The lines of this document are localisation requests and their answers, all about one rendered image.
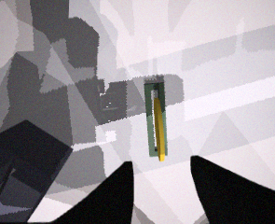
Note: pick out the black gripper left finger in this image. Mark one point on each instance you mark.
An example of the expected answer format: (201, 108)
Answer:
(110, 203)

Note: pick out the gold coin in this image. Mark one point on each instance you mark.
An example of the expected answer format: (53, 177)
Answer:
(159, 130)

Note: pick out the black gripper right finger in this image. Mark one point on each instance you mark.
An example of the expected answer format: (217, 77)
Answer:
(228, 198)

